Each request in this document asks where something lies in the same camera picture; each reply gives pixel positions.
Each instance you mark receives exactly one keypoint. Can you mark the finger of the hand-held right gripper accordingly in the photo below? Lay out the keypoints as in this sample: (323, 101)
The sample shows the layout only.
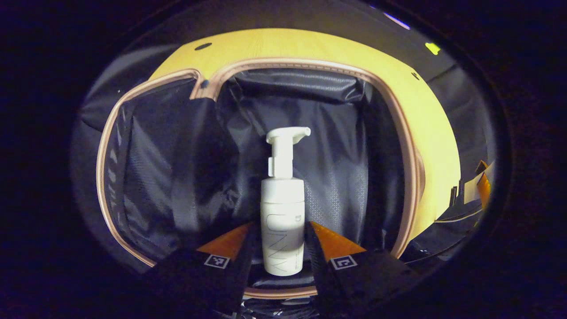
(483, 190)

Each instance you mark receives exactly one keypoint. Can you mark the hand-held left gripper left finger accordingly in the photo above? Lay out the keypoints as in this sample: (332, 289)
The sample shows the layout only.
(246, 270)

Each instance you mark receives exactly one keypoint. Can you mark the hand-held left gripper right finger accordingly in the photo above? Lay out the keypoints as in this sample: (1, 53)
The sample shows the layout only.
(319, 274)

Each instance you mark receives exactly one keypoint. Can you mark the white pump bottle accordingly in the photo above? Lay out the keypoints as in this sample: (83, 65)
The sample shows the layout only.
(283, 212)

